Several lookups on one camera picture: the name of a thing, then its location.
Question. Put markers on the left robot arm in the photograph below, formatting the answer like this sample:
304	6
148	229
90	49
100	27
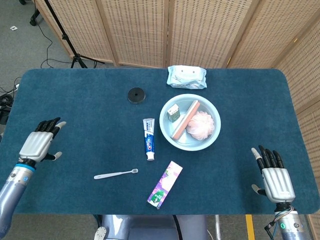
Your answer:
12	190

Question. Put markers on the yellow floor tape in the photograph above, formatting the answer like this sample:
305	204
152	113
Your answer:
250	227

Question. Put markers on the black tripod stand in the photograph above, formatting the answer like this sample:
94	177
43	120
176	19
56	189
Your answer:
67	40

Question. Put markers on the woven folding screen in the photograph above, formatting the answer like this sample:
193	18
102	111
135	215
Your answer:
200	30

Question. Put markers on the grey robot torso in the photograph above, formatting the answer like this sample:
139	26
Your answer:
150	227

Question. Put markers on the green tissue pack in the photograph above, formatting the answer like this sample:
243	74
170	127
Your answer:
174	113

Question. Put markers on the light blue plastic basin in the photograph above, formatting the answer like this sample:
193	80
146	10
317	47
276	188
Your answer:
192	145

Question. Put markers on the black round disc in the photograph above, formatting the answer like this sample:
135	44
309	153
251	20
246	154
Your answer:
136	96

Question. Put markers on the white toothbrush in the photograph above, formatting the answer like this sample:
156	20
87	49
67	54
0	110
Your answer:
112	174

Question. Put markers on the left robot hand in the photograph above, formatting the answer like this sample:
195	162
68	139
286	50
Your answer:
36	145

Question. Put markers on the purple toothpaste carton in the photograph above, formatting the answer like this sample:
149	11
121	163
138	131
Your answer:
165	185

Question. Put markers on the beige plastic case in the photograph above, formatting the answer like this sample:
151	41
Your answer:
186	118

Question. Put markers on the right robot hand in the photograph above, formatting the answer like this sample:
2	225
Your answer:
278	182

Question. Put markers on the blue table cloth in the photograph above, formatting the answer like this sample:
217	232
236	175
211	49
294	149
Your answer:
87	100

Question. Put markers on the blue white toothpaste tube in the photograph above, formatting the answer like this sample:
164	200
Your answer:
149	140

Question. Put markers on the pink bath loofah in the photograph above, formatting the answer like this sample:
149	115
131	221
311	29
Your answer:
201	125

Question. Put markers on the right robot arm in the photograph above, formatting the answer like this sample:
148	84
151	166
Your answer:
290	225

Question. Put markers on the pale blue wet wipes pack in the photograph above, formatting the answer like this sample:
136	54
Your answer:
186	77

